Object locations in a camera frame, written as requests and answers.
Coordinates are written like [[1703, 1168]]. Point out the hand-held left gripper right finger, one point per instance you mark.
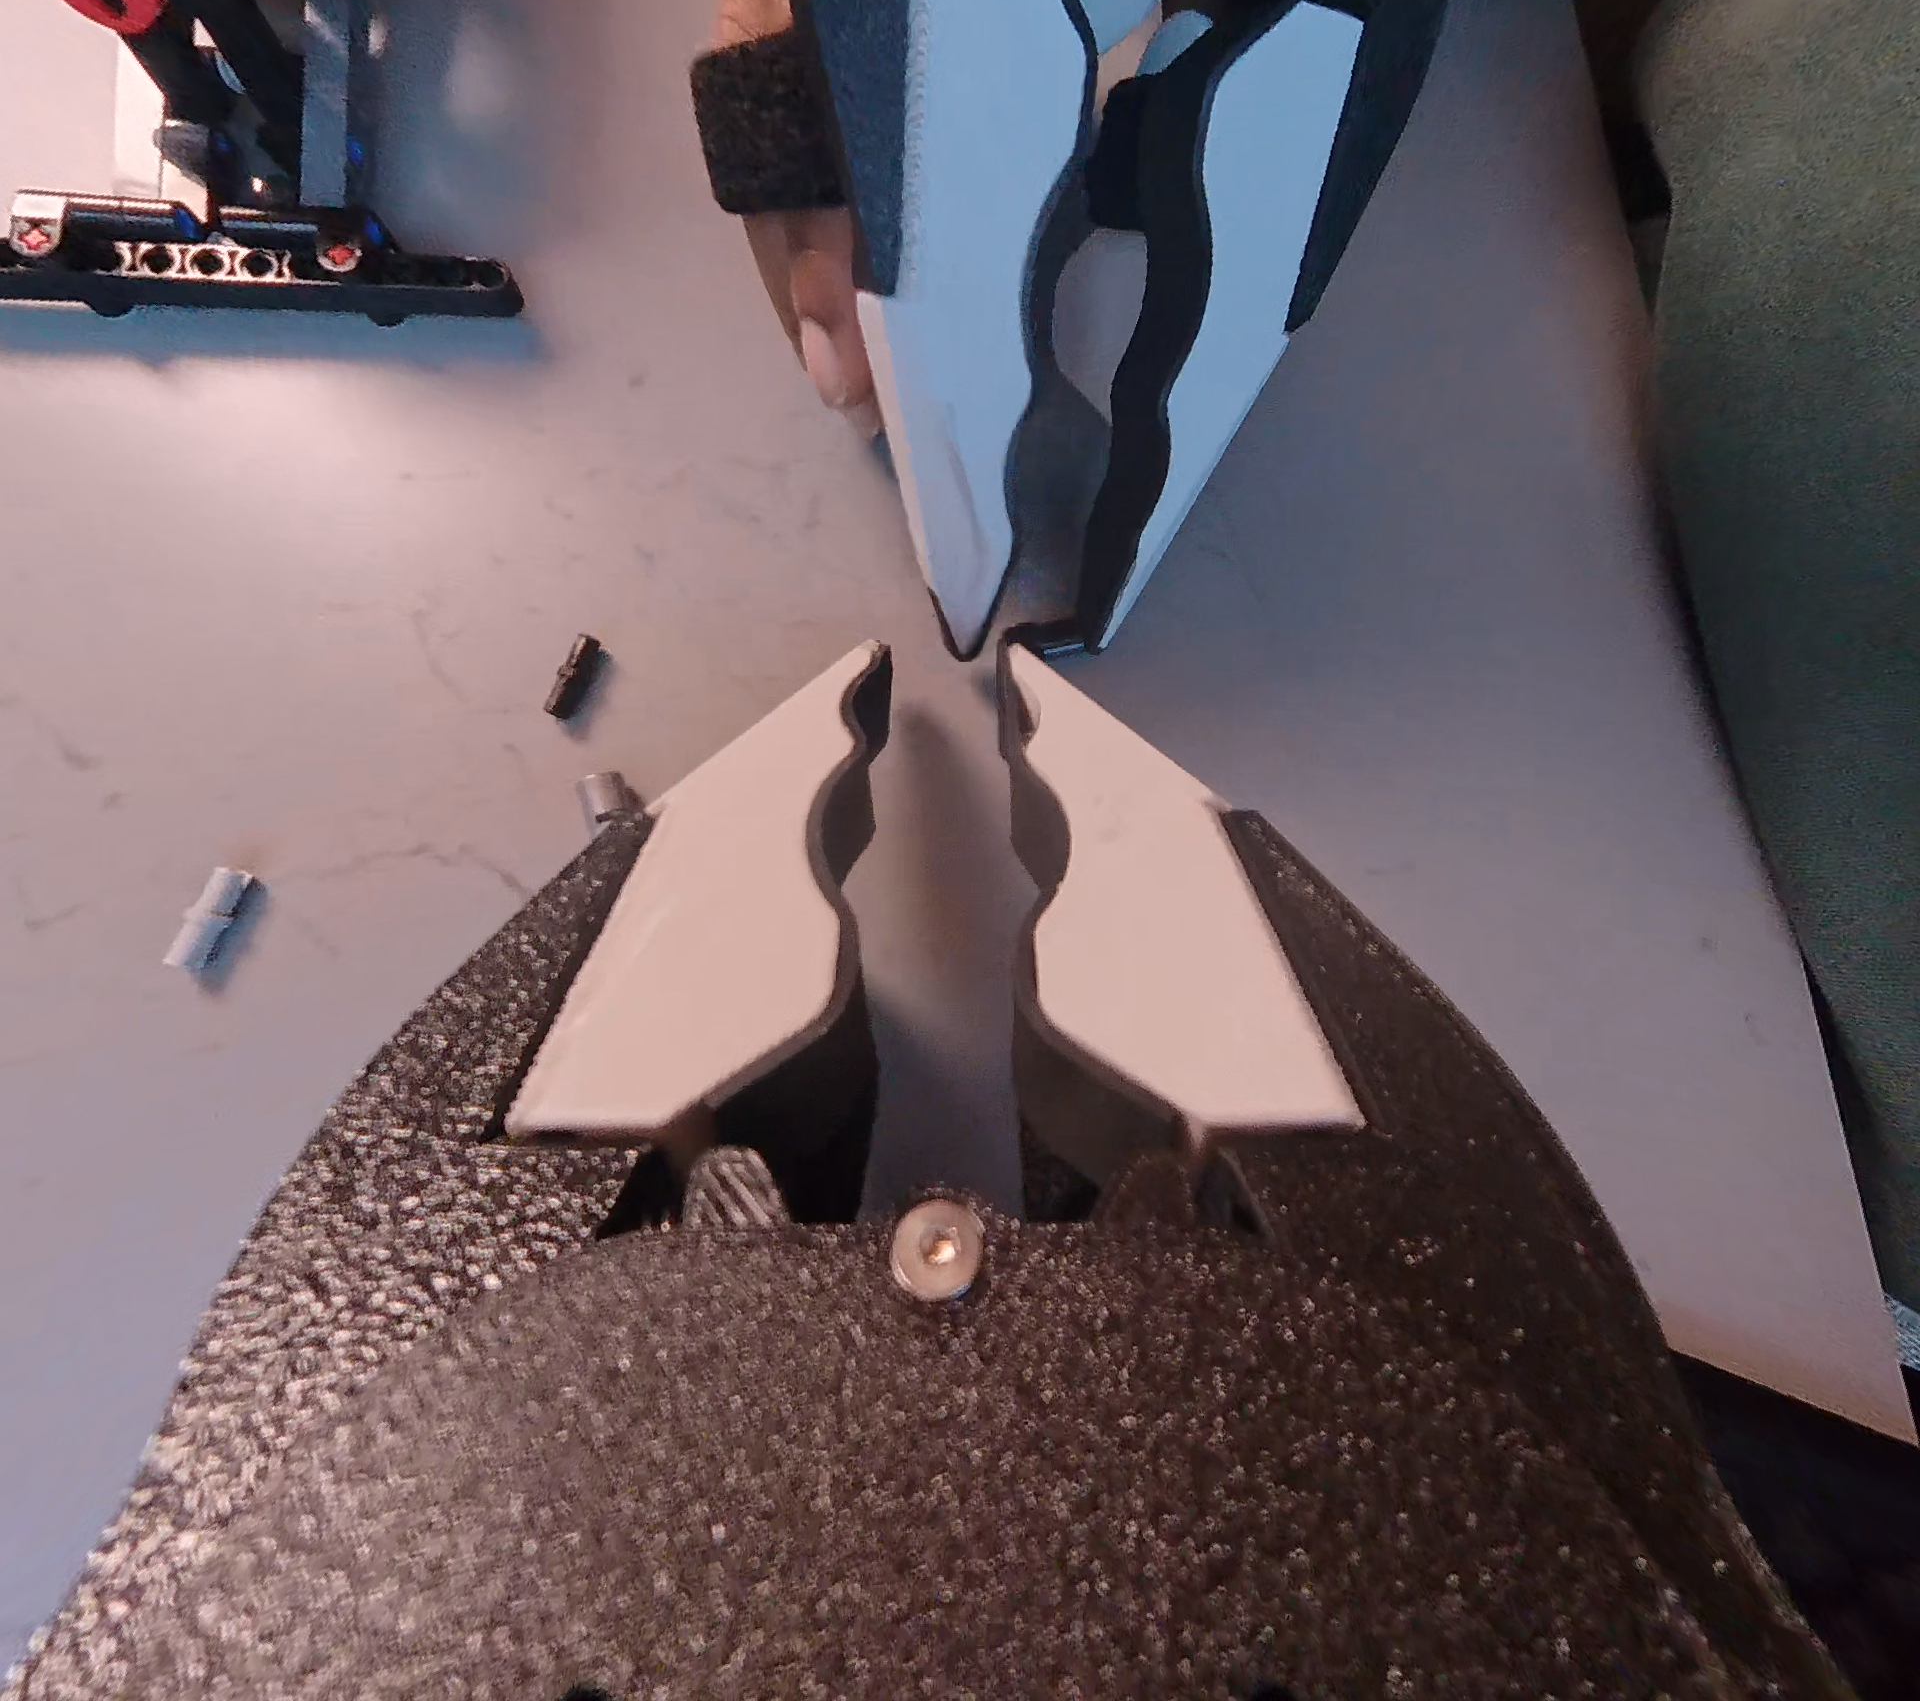
[[1185, 981]]

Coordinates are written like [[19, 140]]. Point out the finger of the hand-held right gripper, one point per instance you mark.
[[962, 230], [1261, 230]]

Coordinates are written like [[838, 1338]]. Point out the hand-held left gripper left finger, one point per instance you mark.
[[705, 965]]

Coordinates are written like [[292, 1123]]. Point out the dark grey bush piece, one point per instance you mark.
[[607, 801]]

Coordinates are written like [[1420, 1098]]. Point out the small black cylinder piece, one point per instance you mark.
[[575, 674]]

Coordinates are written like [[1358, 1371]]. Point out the white brick toy truck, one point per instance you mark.
[[196, 82]]

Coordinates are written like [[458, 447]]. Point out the person's right hand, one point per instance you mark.
[[810, 290]]

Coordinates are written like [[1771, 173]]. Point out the pile of small brick pieces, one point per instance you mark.
[[218, 918]]

